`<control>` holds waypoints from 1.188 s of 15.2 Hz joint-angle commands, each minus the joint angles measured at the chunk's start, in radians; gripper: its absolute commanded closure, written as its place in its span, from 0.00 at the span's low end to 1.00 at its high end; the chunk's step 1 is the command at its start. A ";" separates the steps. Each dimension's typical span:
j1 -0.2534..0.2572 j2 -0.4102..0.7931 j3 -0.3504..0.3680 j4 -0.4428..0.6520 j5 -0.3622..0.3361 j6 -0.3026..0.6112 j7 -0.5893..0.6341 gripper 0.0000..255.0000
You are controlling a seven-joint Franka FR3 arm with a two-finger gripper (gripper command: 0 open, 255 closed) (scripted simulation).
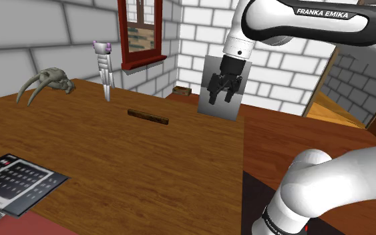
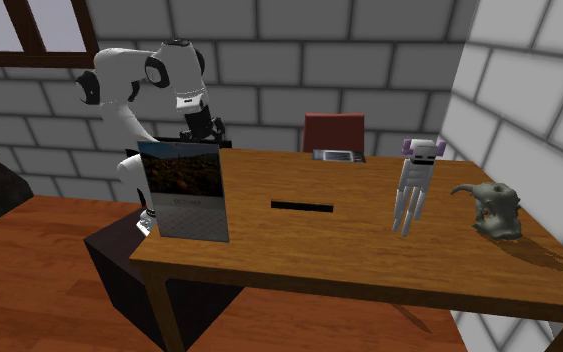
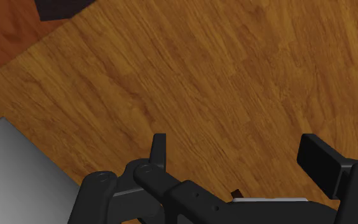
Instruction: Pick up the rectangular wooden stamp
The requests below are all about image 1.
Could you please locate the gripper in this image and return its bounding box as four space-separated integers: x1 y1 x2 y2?
206 55 246 106

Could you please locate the grey flat upright panel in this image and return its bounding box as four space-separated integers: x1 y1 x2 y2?
196 54 252 122

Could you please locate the small brown box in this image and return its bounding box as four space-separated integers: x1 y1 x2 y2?
172 85 193 97

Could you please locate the brown wooden stick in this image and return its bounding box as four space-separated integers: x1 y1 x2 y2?
127 108 170 126

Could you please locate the red framed window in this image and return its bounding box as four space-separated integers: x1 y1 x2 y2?
117 0 168 71

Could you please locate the white figure with pink ears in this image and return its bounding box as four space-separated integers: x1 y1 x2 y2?
92 40 116 103

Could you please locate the brown wooden table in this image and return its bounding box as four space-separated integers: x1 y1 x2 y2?
0 77 245 235

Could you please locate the grey tusked animal skull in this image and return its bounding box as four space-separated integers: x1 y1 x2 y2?
16 67 76 107

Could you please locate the grey and black keyboard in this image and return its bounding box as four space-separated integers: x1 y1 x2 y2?
0 153 71 218

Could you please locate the red seat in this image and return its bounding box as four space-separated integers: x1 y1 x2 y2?
0 210 78 235

